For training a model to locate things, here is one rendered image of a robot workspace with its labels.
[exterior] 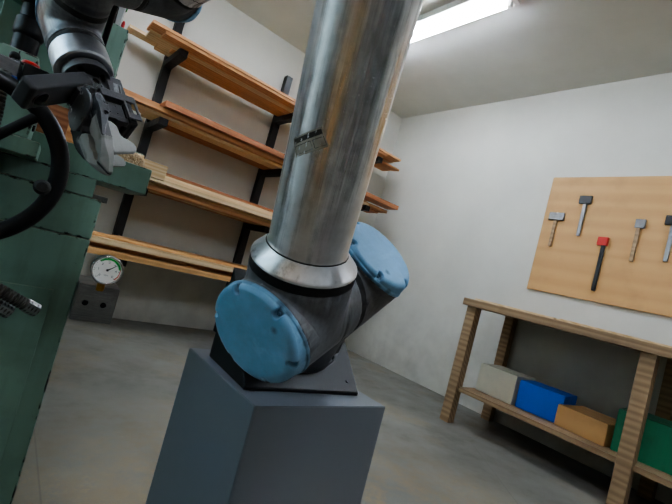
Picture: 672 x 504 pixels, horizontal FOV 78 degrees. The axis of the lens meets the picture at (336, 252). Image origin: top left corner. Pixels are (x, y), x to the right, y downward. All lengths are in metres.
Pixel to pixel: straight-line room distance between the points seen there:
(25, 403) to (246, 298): 0.70
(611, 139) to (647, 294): 1.16
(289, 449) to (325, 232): 0.41
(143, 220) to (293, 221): 3.13
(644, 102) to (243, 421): 3.51
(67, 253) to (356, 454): 0.73
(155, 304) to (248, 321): 3.19
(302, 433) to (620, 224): 2.98
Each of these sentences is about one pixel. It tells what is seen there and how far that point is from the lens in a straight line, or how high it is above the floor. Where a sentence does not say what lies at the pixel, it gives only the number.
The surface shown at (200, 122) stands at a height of 1.55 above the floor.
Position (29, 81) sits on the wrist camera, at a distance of 0.76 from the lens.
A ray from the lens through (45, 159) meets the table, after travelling 1.06.
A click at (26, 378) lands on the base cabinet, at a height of 0.40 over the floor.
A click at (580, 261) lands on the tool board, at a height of 1.31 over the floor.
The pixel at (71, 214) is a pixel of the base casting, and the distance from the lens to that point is 1.06.
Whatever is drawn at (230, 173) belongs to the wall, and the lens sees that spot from 3.82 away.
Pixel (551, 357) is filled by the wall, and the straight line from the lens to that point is 3.47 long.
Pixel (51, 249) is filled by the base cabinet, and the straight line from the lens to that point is 1.06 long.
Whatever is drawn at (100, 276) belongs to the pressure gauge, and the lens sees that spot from 1.01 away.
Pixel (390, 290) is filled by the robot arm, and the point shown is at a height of 0.78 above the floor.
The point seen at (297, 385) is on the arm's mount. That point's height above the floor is 0.56.
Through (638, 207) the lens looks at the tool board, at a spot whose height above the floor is 1.73.
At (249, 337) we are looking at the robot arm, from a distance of 0.57.
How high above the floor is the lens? 0.78
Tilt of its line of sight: 3 degrees up
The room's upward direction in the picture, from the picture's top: 15 degrees clockwise
